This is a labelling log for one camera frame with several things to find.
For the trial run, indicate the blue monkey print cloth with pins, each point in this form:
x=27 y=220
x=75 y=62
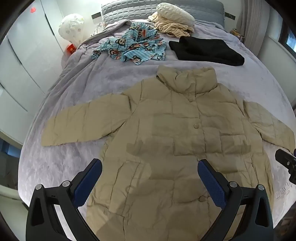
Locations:
x=136 y=44

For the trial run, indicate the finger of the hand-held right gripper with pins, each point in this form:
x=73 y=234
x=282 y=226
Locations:
x=286 y=158

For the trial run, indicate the white wardrobe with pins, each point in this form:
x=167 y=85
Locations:
x=25 y=58

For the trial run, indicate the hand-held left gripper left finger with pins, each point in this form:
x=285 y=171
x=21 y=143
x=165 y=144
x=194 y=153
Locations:
x=89 y=178

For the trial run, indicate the red paper sticker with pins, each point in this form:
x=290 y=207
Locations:
x=33 y=9

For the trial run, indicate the red box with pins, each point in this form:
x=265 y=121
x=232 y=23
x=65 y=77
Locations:
x=71 y=48

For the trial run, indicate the cream striped garment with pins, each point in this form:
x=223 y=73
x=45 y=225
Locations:
x=171 y=29

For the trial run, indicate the lilac plush bed blanket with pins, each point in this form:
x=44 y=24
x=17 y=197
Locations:
x=92 y=76

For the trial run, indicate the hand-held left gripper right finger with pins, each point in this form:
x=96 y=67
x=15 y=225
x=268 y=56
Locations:
x=211 y=180

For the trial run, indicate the black folded garment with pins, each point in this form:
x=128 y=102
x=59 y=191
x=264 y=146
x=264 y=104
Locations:
x=205 y=51

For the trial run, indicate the dark wall socket plate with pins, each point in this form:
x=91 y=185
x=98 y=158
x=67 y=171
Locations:
x=230 y=16
x=96 y=15

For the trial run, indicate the cream round pillow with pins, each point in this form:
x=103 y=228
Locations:
x=175 y=12

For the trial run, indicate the bedside clutter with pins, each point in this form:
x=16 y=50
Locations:
x=237 y=34

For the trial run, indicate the beige puffer jacket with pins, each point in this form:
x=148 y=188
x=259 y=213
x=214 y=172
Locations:
x=161 y=129

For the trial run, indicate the window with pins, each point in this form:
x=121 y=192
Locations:
x=289 y=39

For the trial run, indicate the grey curtain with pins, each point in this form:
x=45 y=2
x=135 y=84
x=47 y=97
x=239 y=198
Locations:
x=253 y=25

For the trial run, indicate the blue storage box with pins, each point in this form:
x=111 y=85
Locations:
x=10 y=148

